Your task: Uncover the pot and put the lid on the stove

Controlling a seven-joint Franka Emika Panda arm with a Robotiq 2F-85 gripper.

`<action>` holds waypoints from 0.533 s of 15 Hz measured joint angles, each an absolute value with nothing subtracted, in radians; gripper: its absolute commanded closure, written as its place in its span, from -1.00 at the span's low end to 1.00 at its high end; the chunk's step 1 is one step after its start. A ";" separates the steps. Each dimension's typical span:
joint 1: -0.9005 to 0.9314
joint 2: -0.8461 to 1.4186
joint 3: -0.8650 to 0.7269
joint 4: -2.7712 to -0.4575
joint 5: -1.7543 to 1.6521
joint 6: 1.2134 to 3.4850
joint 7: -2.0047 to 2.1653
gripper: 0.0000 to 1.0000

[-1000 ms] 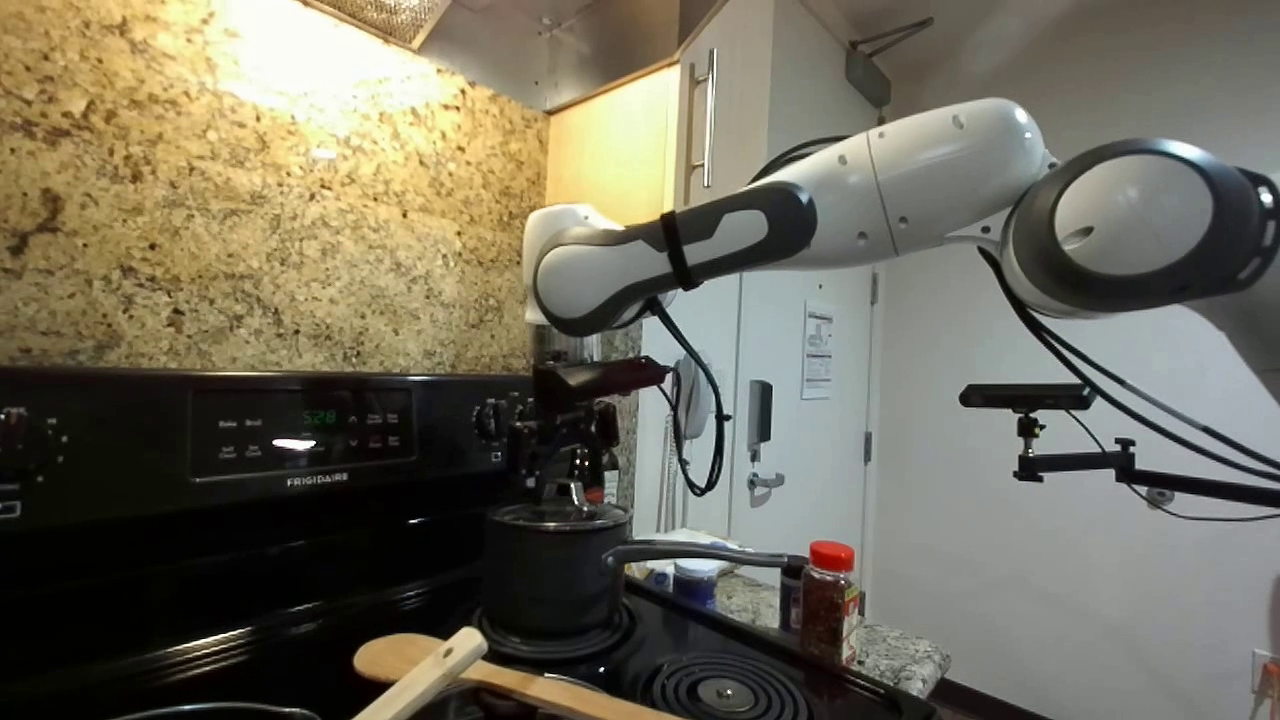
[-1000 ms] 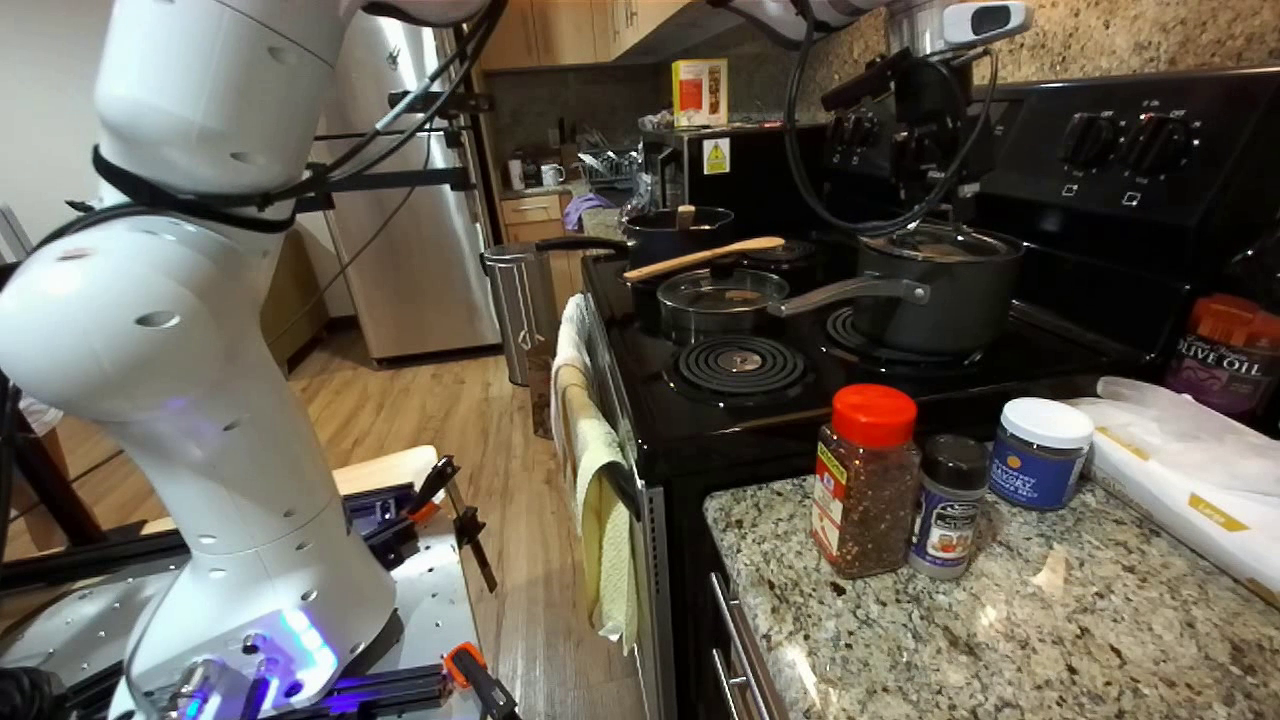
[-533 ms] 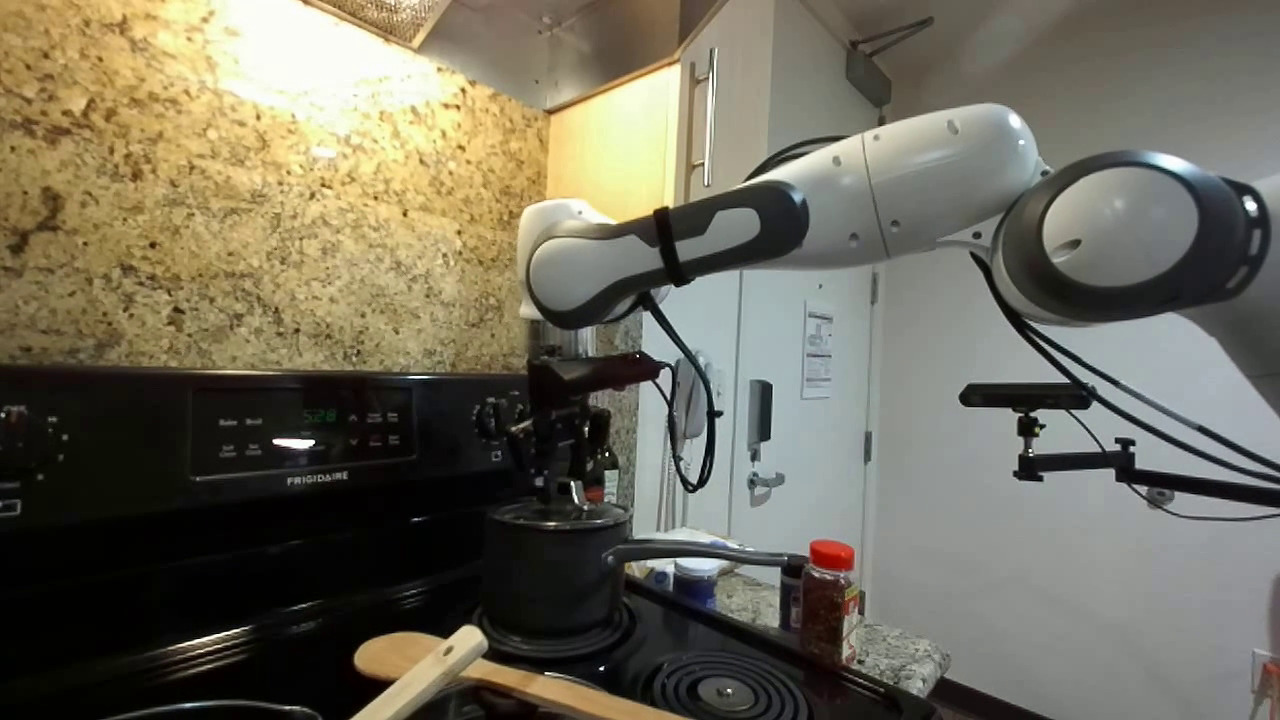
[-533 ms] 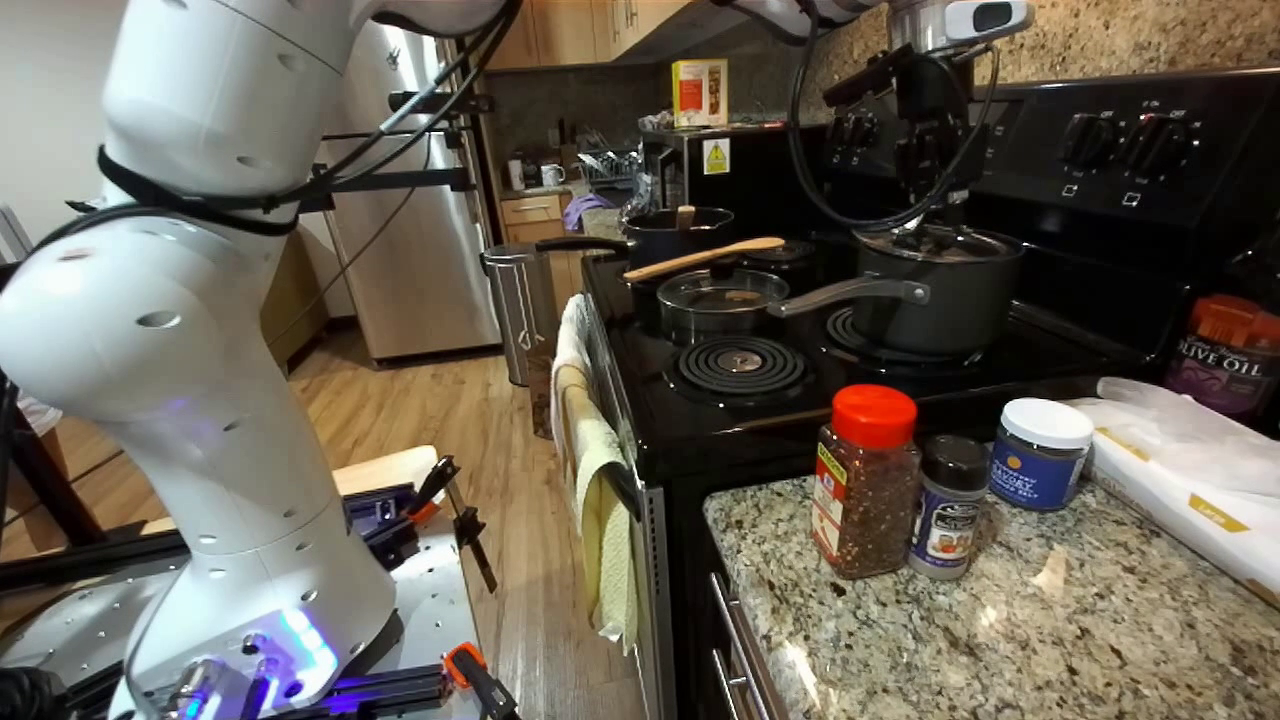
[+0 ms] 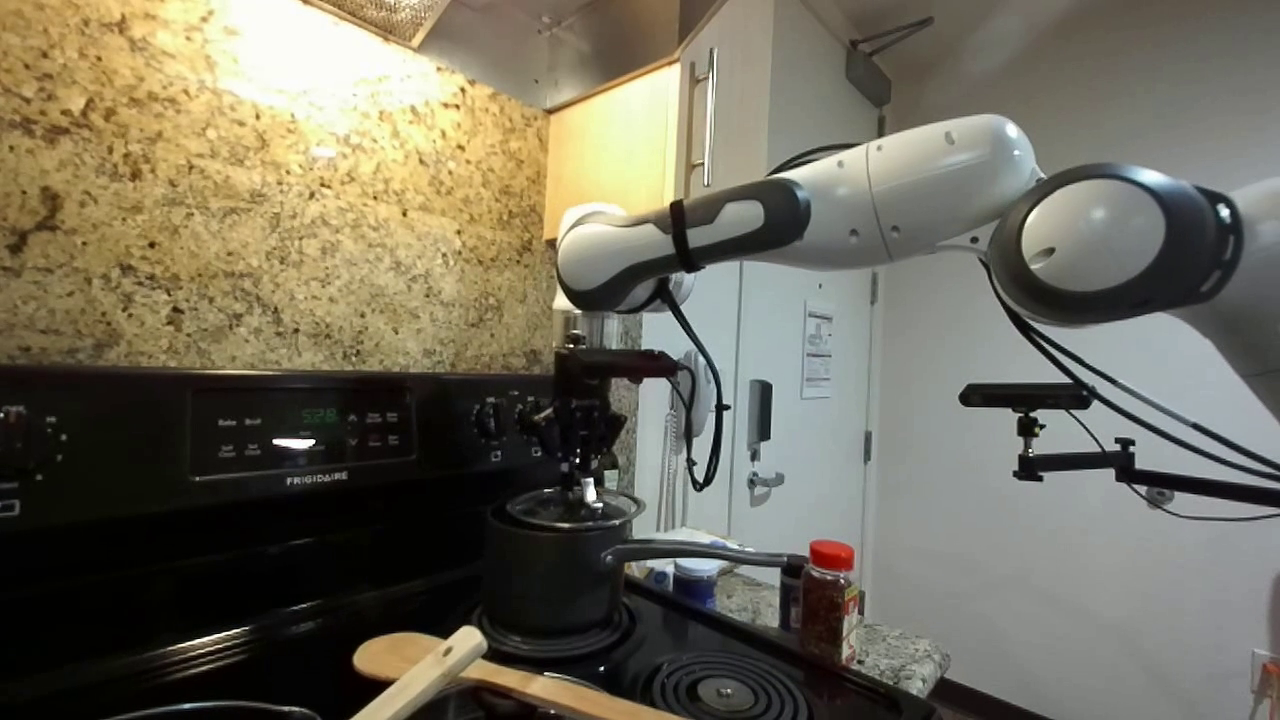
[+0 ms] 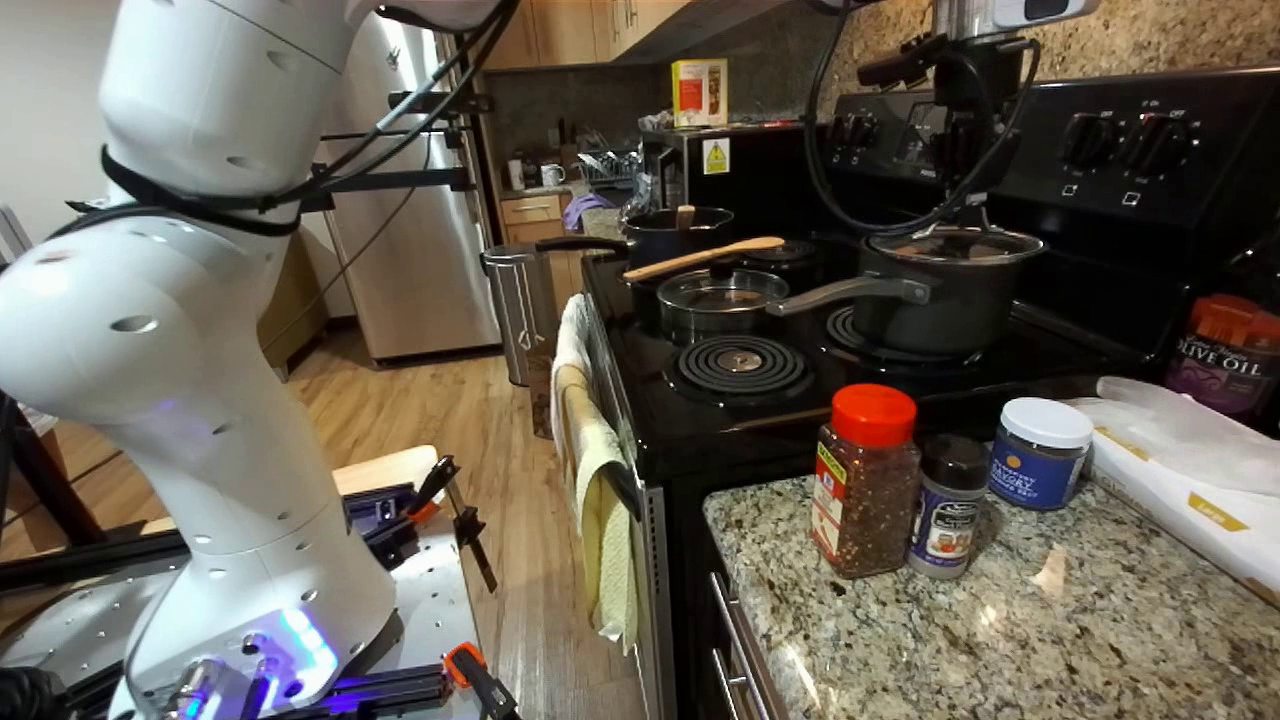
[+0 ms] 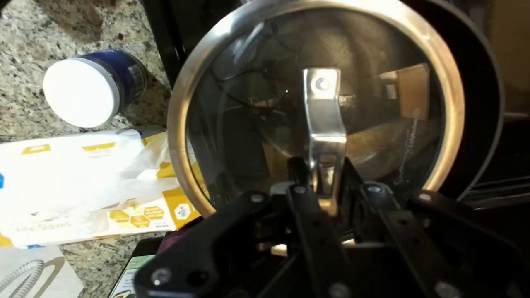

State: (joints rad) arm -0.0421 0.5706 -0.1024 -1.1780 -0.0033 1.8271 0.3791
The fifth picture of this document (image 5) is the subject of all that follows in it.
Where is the black bar camera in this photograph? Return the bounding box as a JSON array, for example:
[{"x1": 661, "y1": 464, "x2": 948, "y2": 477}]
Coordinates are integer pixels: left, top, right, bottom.
[{"x1": 957, "y1": 379, "x2": 1099, "y2": 414}]

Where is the black door keypad lock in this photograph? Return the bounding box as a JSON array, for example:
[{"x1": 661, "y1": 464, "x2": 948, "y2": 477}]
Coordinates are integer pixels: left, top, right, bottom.
[{"x1": 745, "y1": 377, "x2": 781, "y2": 464}]

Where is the black stove knob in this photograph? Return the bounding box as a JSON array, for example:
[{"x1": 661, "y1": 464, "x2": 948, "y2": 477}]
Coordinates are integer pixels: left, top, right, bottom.
[
  {"x1": 466, "y1": 388, "x2": 519, "y2": 447},
  {"x1": 0, "y1": 400, "x2": 70, "y2": 487},
  {"x1": 511, "y1": 388, "x2": 557, "y2": 441}
]

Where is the black electric stove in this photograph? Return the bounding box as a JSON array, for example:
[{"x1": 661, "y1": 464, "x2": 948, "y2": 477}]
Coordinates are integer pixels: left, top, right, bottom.
[{"x1": 0, "y1": 365, "x2": 939, "y2": 720}]

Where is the steel range hood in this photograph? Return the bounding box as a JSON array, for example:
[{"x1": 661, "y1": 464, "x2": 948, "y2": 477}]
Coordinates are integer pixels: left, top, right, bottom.
[{"x1": 294, "y1": 0, "x2": 693, "y2": 115}]

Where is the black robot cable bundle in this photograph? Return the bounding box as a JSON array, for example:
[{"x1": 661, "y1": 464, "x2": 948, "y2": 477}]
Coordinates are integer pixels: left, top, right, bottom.
[{"x1": 981, "y1": 255, "x2": 1280, "y2": 527}]

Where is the white spatula handle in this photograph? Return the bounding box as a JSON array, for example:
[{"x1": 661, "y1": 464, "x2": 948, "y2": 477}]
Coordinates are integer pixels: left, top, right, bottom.
[{"x1": 346, "y1": 621, "x2": 494, "y2": 720}]

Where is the black saucepan with handle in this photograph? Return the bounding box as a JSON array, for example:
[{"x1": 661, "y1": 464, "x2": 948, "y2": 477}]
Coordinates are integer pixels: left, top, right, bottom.
[{"x1": 474, "y1": 501, "x2": 806, "y2": 643}]

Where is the white blue container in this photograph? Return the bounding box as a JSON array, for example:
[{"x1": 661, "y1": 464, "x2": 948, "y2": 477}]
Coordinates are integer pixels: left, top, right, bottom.
[{"x1": 645, "y1": 552, "x2": 736, "y2": 612}]

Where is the white door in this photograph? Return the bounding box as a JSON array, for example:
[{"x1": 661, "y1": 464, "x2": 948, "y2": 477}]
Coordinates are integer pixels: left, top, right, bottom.
[{"x1": 634, "y1": 255, "x2": 885, "y2": 579}]

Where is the black coil burner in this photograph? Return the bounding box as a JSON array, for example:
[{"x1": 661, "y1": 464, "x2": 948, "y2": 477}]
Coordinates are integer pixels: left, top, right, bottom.
[{"x1": 634, "y1": 648, "x2": 818, "y2": 720}]

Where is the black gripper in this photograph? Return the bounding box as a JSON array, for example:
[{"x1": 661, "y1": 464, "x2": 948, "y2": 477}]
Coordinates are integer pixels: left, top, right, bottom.
[{"x1": 530, "y1": 377, "x2": 633, "y2": 512}]

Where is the grey door closer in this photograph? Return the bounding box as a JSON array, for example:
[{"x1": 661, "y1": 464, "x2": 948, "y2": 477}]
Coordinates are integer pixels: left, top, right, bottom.
[{"x1": 841, "y1": 10, "x2": 939, "y2": 111}]

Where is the spice jar red cap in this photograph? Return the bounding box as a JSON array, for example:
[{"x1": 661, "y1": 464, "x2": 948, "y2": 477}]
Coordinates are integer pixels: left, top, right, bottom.
[{"x1": 790, "y1": 534, "x2": 862, "y2": 673}]

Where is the white wall phone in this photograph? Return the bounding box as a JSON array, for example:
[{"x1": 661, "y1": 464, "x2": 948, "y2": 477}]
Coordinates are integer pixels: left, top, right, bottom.
[{"x1": 667, "y1": 348, "x2": 718, "y2": 447}]

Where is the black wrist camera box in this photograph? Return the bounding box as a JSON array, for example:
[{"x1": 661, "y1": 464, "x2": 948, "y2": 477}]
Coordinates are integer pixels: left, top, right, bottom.
[{"x1": 547, "y1": 344, "x2": 689, "y2": 388}]

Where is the wooden spoon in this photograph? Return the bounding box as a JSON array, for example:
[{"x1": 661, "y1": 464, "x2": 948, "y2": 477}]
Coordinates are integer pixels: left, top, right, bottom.
[{"x1": 346, "y1": 626, "x2": 689, "y2": 720}]

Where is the paper notice on door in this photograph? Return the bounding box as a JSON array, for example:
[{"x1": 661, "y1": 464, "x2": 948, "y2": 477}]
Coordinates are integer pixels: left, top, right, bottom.
[{"x1": 795, "y1": 304, "x2": 841, "y2": 405}]

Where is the steel cabinet handle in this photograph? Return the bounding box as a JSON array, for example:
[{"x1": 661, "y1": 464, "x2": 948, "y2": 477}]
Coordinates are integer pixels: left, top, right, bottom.
[{"x1": 684, "y1": 43, "x2": 718, "y2": 202}]

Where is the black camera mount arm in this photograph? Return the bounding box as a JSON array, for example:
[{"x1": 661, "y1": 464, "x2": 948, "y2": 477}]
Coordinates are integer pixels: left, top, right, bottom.
[{"x1": 1004, "y1": 409, "x2": 1280, "y2": 512}]

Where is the light wood wall cabinet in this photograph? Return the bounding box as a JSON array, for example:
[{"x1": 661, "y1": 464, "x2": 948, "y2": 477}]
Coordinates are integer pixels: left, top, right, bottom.
[{"x1": 540, "y1": 0, "x2": 888, "y2": 246}]

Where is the glass pot lid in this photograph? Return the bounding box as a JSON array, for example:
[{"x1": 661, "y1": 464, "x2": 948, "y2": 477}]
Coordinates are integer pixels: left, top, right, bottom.
[{"x1": 498, "y1": 484, "x2": 646, "y2": 530}]

